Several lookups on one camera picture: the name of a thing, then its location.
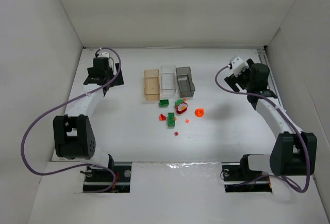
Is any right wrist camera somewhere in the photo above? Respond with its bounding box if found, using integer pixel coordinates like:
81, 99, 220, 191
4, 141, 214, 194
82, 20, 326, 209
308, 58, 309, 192
229, 56, 248, 77

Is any red flower lego piece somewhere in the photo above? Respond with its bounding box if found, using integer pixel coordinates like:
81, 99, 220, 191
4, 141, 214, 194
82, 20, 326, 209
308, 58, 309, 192
176, 102, 188, 115

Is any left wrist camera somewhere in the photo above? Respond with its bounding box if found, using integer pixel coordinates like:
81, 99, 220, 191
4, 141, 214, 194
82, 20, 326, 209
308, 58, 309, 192
98, 52, 114, 68

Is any orange red lego piece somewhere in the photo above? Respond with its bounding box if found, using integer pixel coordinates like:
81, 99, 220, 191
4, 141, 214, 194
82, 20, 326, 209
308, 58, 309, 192
159, 114, 167, 121

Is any orange round lego piece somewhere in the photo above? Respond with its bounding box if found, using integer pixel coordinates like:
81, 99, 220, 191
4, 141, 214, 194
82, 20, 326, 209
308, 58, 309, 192
194, 108, 205, 117

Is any orange translucent container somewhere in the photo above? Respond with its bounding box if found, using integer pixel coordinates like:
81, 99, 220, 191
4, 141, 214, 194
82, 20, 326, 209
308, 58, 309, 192
144, 69, 160, 101

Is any clear container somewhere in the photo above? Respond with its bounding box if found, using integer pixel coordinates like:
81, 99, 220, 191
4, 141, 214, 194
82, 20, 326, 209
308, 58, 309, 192
160, 66, 176, 97

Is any grey translucent container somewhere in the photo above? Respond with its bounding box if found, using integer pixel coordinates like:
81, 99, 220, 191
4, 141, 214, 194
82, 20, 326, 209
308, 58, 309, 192
176, 67, 195, 98

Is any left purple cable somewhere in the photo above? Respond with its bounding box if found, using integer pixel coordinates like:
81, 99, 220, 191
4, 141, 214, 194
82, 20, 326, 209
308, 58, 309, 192
20, 47, 122, 193

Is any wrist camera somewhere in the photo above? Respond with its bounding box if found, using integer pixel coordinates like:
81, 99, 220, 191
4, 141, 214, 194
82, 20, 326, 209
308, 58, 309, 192
98, 52, 114, 68
229, 56, 248, 77

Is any green sloped lego brick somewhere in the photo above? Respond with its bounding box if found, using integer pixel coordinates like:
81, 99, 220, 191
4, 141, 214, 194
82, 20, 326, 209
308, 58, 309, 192
175, 100, 184, 106

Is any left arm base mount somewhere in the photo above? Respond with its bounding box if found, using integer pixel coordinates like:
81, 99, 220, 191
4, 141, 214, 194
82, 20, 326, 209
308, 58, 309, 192
80, 162, 132, 194

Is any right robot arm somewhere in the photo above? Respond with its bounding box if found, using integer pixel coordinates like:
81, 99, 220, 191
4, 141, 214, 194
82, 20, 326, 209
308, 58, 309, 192
225, 56, 317, 176

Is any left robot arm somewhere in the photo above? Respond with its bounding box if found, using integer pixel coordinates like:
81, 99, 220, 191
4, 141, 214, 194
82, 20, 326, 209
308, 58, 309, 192
53, 52, 124, 170

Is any green square lego brick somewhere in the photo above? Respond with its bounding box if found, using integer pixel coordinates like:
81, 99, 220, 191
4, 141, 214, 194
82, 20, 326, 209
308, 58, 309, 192
159, 99, 169, 107

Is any green long lego brick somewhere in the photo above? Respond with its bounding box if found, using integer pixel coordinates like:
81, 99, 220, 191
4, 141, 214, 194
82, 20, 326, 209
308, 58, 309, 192
167, 113, 175, 127

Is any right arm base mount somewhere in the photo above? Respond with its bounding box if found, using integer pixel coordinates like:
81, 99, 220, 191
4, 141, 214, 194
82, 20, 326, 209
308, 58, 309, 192
220, 162, 272, 193

